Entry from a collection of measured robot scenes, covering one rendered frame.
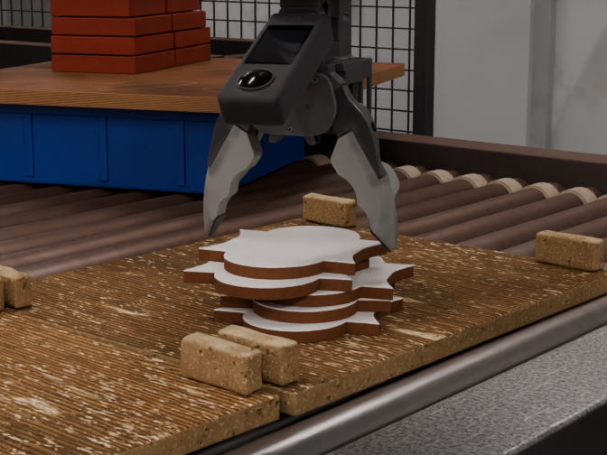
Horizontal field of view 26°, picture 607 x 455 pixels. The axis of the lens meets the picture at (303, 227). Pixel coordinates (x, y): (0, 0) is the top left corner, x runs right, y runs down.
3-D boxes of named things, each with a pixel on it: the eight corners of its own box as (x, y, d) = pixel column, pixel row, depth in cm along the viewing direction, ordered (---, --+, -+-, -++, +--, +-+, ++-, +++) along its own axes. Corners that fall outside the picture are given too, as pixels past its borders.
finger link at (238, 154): (236, 225, 106) (298, 136, 103) (203, 239, 101) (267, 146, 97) (208, 199, 107) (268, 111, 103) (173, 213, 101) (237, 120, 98)
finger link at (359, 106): (404, 163, 95) (337, 62, 96) (396, 167, 94) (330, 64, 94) (353, 198, 97) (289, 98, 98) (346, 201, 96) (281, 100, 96)
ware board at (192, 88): (405, 75, 190) (405, 62, 189) (286, 116, 144) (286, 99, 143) (95, 65, 206) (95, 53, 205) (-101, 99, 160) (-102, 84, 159)
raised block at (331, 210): (358, 227, 128) (358, 199, 128) (345, 229, 127) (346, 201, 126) (312, 218, 132) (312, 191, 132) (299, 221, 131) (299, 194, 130)
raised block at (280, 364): (302, 382, 82) (302, 339, 82) (282, 389, 81) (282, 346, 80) (233, 362, 86) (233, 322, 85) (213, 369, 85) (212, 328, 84)
